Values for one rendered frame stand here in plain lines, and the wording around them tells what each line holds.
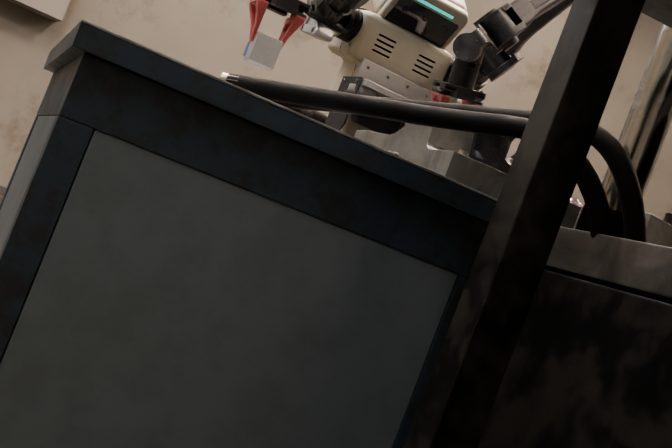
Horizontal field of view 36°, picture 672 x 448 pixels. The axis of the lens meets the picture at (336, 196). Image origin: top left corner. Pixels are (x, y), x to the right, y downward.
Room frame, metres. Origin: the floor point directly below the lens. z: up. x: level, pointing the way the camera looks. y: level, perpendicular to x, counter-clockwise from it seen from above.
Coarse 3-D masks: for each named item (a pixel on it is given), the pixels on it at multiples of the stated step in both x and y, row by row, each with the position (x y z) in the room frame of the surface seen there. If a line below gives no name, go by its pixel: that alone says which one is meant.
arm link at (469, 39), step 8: (472, 32) 2.05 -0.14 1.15; (480, 32) 2.05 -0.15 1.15; (456, 40) 2.06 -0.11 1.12; (464, 40) 2.06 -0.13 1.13; (472, 40) 2.05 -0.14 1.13; (480, 40) 2.05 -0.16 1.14; (488, 40) 2.07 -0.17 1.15; (512, 40) 2.11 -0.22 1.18; (456, 48) 2.06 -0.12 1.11; (464, 48) 2.06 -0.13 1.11; (472, 48) 2.05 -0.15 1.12; (480, 48) 2.05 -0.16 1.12; (496, 48) 2.13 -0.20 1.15; (504, 48) 2.12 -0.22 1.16; (456, 56) 2.06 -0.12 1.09; (464, 56) 2.06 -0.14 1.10; (472, 56) 2.06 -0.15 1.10
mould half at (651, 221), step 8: (648, 216) 1.87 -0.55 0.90; (648, 224) 1.87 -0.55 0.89; (656, 224) 1.88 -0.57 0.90; (664, 224) 1.90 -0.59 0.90; (648, 232) 1.87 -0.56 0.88; (656, 232) 1.89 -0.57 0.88; (664, 232) 1.90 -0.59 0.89; (648, 240) 1.88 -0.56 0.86; (656, 240) 1.89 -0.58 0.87; (664, 240) 1.91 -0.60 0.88
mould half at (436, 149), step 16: (416, 128) 1.85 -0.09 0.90; (432, 128) 1.79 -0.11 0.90; (384, 144) 1.97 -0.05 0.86; (400, 144) 1.89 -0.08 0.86; (416, 144) 1.82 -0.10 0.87; (432, 144) 1.79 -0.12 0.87; (448, 144) 1.80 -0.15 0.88; (464, 144) 1.81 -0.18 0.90; (416, 160) 1.80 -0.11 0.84; (432, 160) 1.74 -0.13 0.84; (448, 160) 1.68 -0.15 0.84; (464, 160) 1.68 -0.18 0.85; (448, 176) 1.67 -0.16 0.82; (464, 176) 1.68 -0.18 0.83; (480, 176) 1.69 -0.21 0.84; (496, 176) 1.70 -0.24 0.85; (496, 192) 1.70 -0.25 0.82; (576, 208) 1.75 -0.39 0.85
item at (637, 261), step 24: (576, 240) 1.40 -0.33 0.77; (600, 240) 1.35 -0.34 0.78; (624, 240) 1.30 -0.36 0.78; (552, 264) 1.43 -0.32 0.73; (576, 264) 1.38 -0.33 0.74; (600, 264) 1.33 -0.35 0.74; (624, 264) 1.28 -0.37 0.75; (648, 264) 1.24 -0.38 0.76; (624, 288) 1.30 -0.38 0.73; (648, 288) 1.22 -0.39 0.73
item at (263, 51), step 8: (256, 40) 1.84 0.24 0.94; (264, 40) 1.85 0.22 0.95; (272, 40) 1.85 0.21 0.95; (248, 48) 1.87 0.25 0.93; (256, 48) 1.85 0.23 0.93; (264, 48) 1.85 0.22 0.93; (272, 48) 1.86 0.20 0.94; (280, 48) 1.86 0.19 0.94; (248, 56) 1.85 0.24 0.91; (256, 56) 1.85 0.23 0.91; (264, 56) 1.85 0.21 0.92; (272, 56) 1.86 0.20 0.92; (256, 64) 1.87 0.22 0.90; (264, 64) 1.85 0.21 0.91; (272, 64) 1.86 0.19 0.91
